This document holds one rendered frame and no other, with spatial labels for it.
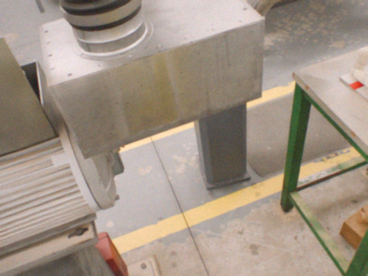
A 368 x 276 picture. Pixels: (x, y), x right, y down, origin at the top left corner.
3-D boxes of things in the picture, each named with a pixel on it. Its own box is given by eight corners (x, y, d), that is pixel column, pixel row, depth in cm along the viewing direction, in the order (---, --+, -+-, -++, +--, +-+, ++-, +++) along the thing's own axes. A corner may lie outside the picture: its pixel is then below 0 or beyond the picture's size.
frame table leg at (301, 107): (284, 215, 197) (302, 87, 132) (279, 207, 201) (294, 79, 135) (293, 211, 198) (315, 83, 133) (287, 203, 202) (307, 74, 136)
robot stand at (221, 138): (195, 156, 234) (181, 68, 183) (237, 145, 235) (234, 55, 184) (206, 190, 215) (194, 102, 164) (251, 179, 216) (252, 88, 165)
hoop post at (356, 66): (356, 79, 125) (362, 56, 118) (349, 74, 127) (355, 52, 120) (363, 76, 125) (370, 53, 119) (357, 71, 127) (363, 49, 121)
